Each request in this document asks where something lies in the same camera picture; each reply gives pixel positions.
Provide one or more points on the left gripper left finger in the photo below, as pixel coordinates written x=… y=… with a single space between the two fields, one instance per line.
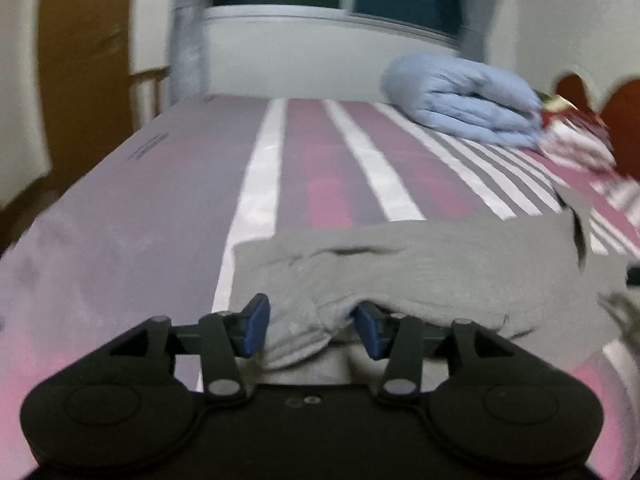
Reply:
x=228 y=336

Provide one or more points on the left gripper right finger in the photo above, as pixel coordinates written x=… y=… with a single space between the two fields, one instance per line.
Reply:
x=397 y=340

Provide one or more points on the grey fleece pants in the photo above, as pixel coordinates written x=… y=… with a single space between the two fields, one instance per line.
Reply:
x=532 y=279

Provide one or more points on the striped pink grey bedsheet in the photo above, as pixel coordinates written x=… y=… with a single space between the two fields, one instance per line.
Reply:
x=150 y=229

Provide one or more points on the folded light blue duvet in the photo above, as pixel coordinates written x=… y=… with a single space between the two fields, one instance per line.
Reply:
x=462 y=98

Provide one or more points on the striped pillow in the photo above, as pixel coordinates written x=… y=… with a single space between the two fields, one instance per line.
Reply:
x=616 y=209

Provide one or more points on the wooden chair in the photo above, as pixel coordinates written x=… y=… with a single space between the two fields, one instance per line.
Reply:
x=146 y=94

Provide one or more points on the folded white pink blanket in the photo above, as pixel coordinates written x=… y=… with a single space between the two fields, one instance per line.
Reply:
x=572 y=137

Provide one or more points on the red wooden headboard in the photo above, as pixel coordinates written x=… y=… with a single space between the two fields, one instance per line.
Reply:
x=620 y=113

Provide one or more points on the grey curtain left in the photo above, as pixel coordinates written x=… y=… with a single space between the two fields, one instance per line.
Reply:
x=188 y=69

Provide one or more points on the grey curtain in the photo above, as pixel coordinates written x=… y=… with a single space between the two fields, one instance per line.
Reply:
x=188 y=69
x=476 y=19

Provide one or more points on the brown wooden door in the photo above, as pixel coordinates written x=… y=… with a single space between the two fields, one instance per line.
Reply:
x=83 y=73

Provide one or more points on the grey curtain right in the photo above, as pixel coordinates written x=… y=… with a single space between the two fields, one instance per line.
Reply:
x=476 y=19

